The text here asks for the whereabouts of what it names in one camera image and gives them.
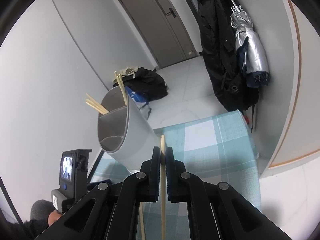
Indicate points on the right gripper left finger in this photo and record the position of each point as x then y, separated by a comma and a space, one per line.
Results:
110, 211

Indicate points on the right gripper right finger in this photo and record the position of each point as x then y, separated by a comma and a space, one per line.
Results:
216, 211

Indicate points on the wooden chopstick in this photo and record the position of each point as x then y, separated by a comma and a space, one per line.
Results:
163, 187
141, 219

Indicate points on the person's left hand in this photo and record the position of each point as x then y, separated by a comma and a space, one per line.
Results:
53, 217

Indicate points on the wooden chopstick on mat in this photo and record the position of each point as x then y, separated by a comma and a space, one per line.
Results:
141, 219

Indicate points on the white utensil holder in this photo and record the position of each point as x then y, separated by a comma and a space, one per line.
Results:
124, 133

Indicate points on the teal checked table mat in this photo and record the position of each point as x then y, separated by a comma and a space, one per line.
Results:
217, 148

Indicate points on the chopstick in holder right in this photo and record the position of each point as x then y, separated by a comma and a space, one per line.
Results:
92, 99

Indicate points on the chopstick in holder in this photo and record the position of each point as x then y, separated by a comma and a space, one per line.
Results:
97, 107
121, 86
92, 99

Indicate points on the grey plastic parcel bag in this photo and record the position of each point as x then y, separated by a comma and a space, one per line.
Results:
145, 110

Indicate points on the blue cardboard box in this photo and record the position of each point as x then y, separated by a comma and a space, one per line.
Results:
139, 100

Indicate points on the chopstick in holder left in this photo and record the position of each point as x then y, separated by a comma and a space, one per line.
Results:
121, 86

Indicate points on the beige cloth on bag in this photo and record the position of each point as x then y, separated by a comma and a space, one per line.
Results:
127, 72

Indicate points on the black bag on floor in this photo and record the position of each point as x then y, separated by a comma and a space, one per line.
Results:
147, 83

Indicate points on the silver folded umbrella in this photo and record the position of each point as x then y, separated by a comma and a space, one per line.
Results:
250, 51

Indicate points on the black hanging coat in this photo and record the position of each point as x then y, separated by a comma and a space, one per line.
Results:
223, 63

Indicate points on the grey entrance door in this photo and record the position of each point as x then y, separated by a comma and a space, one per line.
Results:
161, 29

